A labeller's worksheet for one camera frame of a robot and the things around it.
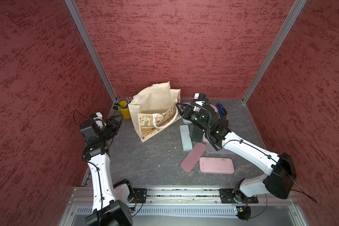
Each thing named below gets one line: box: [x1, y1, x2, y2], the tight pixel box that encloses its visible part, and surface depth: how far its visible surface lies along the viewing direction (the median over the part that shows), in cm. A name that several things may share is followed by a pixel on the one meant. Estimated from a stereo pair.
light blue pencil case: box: [179, 124, 193, 151], surface depth 96 cm
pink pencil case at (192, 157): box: [180, 142, 206, 173], surface depth 87 cm
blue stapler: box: [216, 102, 227, 119], surface depth 115 cm
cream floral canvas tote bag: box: [128, 81, 183, 143], surface depth 91 cm
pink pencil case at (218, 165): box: [199, 156, 235, 175], surface depth 84 cm
